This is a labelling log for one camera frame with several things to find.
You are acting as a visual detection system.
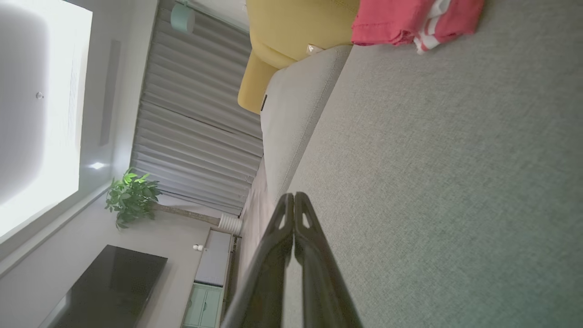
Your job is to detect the grey sofa seat cushion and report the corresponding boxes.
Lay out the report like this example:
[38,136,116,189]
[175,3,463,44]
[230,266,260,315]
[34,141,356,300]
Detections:
[260,45,353,201]

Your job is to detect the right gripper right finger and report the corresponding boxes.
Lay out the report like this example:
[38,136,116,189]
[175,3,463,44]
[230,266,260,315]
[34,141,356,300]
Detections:
[294,191,364,328]

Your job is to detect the grey cabinet door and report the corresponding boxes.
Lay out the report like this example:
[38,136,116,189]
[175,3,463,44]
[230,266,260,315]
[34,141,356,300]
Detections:
[195,230,233,287]

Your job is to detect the red shorts with white stripe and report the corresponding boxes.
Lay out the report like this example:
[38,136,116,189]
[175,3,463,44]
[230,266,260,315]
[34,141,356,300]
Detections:
[428,0,485,41]

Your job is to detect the black flat television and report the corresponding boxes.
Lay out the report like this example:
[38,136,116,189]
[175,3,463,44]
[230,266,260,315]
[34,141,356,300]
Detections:
[46,245,169,328]

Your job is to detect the red jersey with white sleeves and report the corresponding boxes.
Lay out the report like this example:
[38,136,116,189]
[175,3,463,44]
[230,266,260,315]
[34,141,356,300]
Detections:
[351,0,452,54]

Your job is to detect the white ribbed plant pot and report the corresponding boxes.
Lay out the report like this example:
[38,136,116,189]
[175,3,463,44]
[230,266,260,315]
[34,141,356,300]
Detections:
[219,213,243,236]

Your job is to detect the wide yellow sofa backrest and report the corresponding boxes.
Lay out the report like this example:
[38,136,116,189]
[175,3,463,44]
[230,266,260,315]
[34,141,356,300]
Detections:
[245,0,361,70]

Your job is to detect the green tree with brown trunk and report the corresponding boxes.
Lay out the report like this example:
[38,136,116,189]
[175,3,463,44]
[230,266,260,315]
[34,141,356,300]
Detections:
[105,169,224,231]

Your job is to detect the green cylindrical ceiling lamp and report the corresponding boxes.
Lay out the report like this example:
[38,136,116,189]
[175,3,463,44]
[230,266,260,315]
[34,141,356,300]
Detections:
[170,2,196,34]

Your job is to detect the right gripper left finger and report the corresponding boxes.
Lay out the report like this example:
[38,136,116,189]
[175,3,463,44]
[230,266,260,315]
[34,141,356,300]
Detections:
[221,192,296,328]

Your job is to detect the long grey television cabinet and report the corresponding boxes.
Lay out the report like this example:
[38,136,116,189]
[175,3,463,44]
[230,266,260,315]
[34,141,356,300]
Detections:
[181,229,242,328]

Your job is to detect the large grey sofa ottoman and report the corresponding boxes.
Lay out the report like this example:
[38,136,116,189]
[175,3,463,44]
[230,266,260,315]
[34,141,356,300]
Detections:
[280,0,583,328]

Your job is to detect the narrow yellow sofa backrest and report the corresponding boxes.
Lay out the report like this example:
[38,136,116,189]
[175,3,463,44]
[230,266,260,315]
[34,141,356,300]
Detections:
[237,50,279,114]

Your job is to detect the long ceiling air vent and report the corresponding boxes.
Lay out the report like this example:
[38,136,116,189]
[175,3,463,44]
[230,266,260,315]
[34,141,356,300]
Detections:
[99,40,122,146]

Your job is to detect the grey pleated curtain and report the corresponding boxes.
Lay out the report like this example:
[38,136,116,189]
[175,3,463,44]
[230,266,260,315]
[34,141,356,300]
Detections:
[130,0,265,217]

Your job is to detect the mint green cabinet drawer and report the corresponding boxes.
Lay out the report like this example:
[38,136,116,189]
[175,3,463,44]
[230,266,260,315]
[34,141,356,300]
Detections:
[203,286,225,328]
[184,283,206,328]

